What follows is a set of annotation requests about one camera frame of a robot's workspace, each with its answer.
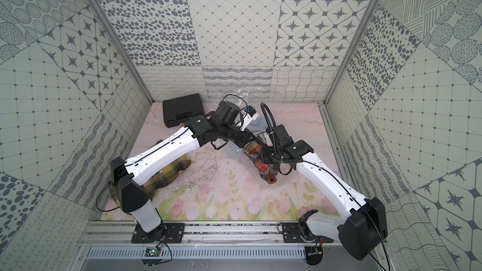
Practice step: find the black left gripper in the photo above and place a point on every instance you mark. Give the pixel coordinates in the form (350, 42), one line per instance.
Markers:
(240, 137)

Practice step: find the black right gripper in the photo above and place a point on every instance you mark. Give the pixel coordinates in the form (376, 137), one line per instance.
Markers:
(265, 160)

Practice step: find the red plaid shirt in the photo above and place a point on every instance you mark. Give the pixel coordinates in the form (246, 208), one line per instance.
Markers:
(257, 155)

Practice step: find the light blue shirt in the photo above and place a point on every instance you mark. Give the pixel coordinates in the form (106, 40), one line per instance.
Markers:
(258, 128)

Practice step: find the yellow plaid shirt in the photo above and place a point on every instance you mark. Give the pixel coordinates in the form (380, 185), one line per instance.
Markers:
(160, 180)

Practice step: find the clear plastic vacuum bag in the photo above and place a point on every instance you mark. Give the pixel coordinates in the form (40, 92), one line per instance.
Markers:
(243, 95)

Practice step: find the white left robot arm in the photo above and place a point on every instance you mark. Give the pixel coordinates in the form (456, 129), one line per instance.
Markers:
(129, 176)

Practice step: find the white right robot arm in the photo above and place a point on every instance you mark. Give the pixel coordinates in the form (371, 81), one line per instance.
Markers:
(361, 227)

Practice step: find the black plastic tool case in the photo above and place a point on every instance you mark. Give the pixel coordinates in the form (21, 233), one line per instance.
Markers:
(181, 109)

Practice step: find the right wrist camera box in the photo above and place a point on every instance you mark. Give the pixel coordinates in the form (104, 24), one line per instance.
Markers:
(280, 138)

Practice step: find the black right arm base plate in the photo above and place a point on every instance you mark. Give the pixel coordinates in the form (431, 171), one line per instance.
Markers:
(291, 233)

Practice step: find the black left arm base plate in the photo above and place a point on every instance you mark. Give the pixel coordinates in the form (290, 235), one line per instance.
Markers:
(166, 232)

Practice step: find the aluminium mounting rail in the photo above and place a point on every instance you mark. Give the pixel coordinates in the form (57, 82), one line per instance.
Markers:
(256, 233)

